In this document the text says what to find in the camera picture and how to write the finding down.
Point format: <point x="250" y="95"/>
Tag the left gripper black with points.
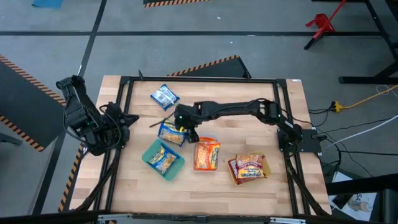
<point x="115" y="116"/>

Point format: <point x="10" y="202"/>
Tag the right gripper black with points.
<point x="187" y="117"/>

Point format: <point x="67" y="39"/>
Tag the blue ramen noodle pack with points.
<point x="164" y="97"/>
<point x="161" y="159"/>
<point x="171" y="135"/>

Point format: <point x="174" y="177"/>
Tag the clear plastic container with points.
<point x="193" y="149"/>

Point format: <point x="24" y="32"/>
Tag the green plastic container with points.
<point x="172" y="175"/>

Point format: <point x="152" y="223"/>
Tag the red ramen noodle pack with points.
<point x="250" y="173"/>
<point x="231" y="169"/>
<point x="248" y="158"/>

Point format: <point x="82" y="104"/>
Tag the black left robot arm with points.
<point x="77" y="109"/>

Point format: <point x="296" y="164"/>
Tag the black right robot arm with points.
<point x="233" y="109"/>

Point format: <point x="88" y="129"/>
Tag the black hazard-striped floor mat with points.
<point x="161" y="1"/>
<point x="224" y="70"/>
<point x="25" y="102"/>

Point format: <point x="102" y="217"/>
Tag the hazard-striped edge strip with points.
<point x="70" y="180"/>

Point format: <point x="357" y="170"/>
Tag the yellow plastic container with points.
<point x="268" y="169"/>

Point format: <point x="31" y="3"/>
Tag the grey metal bar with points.
<point x="9" y="138"/>

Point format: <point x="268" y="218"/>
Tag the long black rig beam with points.
<point x="46" y="219"/>

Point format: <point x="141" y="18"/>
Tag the small white sticker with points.
<point x="296" y="80"/>

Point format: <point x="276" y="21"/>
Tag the blue floor mat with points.
<point x="46" y="3"/>

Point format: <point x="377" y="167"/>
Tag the red floor stand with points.
<point x="321" y="23"/>

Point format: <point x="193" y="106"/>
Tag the black metal beam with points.
<point x="357" y="186"/>

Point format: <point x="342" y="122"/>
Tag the white printed paper sheet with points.
<point x="373" y="202"/>

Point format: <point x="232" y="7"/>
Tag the black aluminium table frame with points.
<point x="202" y="79"/>

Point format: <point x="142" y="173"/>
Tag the silver metal bracket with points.
<point x="286" y="220"/>
<point x="115" y="216"/>

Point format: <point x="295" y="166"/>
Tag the black desk frame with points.
<point x="367" y="79"/>

